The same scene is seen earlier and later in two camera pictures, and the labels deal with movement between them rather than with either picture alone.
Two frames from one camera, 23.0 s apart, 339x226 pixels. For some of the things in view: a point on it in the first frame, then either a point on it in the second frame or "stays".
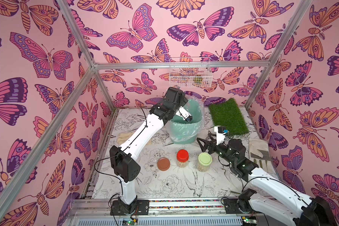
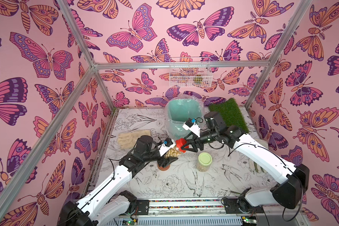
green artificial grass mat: x=229 y=114 stays
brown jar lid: x=163 y=164 stays
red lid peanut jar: x=182 y=158 → x=173 y=152
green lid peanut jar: x=204 y=160 stays
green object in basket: x=198 y=79 stays
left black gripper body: x=182 y=101 → x=152 y=155
